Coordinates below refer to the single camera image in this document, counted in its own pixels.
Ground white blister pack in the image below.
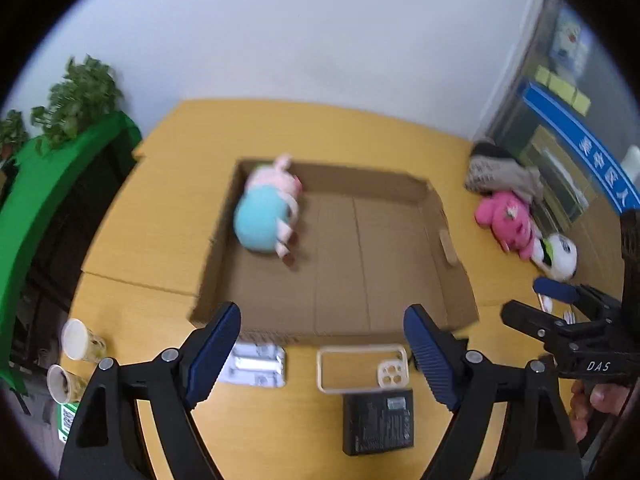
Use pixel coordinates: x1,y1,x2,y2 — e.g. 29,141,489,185
220,342,287,388

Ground person's right hand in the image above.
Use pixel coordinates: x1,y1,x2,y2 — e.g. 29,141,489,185
570,380,632,443

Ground blue and white poster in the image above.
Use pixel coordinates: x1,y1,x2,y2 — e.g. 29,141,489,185
550,10,588,73

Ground white rounded object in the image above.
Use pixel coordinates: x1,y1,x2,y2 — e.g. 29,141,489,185
622,146,640,181

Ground printed paper cup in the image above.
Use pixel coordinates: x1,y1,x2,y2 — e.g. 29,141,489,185
46,364,88,405
61,318,107,363

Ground shallow cardboard box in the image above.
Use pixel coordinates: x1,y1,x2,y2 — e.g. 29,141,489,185
187,157,481,348

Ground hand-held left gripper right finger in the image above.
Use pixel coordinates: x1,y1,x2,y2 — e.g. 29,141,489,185
403,304,585,480

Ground blue sign banner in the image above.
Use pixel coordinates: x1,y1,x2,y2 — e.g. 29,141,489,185
517,80,640,211

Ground small green potted plant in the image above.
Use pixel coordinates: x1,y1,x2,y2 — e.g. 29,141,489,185
0,109,30,161

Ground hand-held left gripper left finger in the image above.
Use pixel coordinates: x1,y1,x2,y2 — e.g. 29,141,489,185
59,301,242,480

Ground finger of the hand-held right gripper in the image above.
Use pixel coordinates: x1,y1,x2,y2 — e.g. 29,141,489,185
533,277,621,323
501,300,576,351

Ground large green potted plant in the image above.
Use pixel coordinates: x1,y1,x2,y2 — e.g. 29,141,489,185
31,55,125,151

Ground clear phone case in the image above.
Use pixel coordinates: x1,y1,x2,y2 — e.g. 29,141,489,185
316,344,411,395

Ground grey printed cloth bag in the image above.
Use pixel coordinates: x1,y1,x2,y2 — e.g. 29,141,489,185
465,142,543,203

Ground pink plush toy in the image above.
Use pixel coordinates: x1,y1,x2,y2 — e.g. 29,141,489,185
474,191,543,261

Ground green code sticker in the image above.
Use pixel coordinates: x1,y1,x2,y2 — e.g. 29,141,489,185
59,402,81,443

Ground pink and blue pig plush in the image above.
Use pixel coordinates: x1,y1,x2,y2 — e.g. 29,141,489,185
234,154,305,268

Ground green cloth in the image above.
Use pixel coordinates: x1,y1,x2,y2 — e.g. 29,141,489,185
0,111,143,396

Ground black rectangular battery pack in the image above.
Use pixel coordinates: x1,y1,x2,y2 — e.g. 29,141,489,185
342,389,416,456

